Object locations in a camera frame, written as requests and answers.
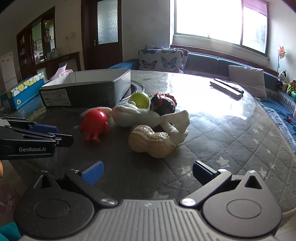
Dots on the white refrigerator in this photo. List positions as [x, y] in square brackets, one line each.
[8, 71]

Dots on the grey pillow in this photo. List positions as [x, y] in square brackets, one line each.
[248, 80]

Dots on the colourful pinwheel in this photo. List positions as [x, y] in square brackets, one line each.
[282, 52]

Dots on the round built-in table stove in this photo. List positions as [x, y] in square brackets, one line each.
[136, 89]

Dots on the grey remote control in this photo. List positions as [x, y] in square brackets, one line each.
[222, 89]

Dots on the window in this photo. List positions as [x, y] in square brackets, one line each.
[208, 18]

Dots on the grey cardboard box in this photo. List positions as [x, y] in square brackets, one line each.
[81, 92]

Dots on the red black pig figure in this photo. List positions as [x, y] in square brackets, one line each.
[161, 105]

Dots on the brown green plush toy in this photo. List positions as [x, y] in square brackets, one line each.
[291, 85]

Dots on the grey quilted desktop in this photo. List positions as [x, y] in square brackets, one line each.
[219, 129]

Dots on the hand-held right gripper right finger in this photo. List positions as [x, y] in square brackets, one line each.
[203, 172]

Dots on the black remote control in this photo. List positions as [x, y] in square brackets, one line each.
[231, 87]

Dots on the green plastic toy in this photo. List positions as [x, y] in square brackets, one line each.
[293, 93]

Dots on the blue dotted tissue box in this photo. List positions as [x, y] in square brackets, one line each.
[23, 90]

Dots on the small toys on sofa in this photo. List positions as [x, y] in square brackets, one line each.
[290, 120]

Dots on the dark wooden door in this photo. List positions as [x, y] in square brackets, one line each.
[89, 34]

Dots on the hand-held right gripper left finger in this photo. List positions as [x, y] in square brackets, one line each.
[92, 173]

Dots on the black white cow plush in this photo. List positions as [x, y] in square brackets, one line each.
[282, 77]

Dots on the dark wooden cabinet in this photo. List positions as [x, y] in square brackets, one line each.
[27, 46]

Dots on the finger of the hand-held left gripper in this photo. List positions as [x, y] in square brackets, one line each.
[44, 128]
[62, 141]

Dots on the red toy figure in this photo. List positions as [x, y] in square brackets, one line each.
[94, 122]

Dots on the butterfly print pillow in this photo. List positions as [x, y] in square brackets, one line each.
[159, 60]
[152, 47]

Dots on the green alien toy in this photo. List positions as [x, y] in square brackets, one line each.
[138, 99]

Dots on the white plush toy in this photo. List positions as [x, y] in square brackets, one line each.
[129, 115]

